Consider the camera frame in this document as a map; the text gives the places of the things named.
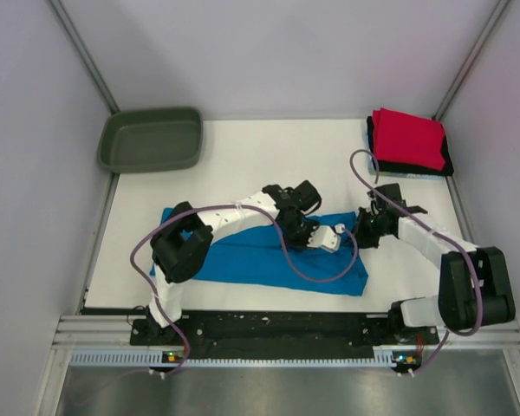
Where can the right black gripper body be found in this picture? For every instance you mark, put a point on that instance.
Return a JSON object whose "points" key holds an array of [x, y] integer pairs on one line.
{"points": [[369, 228]]}

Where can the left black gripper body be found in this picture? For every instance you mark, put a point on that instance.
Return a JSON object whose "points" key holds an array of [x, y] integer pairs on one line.
{"points": [[295, 234]]}

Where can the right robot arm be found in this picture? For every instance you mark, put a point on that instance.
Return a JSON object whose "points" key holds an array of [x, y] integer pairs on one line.
{"points": [[474, 284]]}

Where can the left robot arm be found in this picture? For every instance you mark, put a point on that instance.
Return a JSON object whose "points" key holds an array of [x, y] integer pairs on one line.
{"points": [[180, 249]]}

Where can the folded red t shirt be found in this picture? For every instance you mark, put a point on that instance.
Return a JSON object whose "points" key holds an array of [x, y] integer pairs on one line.
{"points": [[408, 139]]}

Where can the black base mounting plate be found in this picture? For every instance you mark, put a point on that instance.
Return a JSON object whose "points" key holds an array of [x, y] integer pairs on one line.
{"points": [[294, 335]]}

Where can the dark green plastic bin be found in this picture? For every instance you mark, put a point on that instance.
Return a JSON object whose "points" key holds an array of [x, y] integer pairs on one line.
{"points": [[151, 140]]}

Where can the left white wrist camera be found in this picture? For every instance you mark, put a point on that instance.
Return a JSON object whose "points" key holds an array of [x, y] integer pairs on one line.
{"points": [[326, 237]]}

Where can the right aluminium corner post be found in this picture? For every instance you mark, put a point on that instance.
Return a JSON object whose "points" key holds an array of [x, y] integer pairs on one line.
{"points": [[491, 25]]}

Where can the aluminium corner post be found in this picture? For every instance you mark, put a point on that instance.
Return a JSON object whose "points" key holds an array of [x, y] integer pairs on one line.
{"points": [[491, 25], [72, 33]]}

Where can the grey slotted cable duct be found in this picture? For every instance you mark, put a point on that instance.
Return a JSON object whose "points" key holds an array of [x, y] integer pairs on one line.
{"points": [[143, 358]]}

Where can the left aluminium corner post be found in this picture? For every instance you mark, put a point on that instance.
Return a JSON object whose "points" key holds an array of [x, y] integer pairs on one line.
{"points": [[72, 33]]}

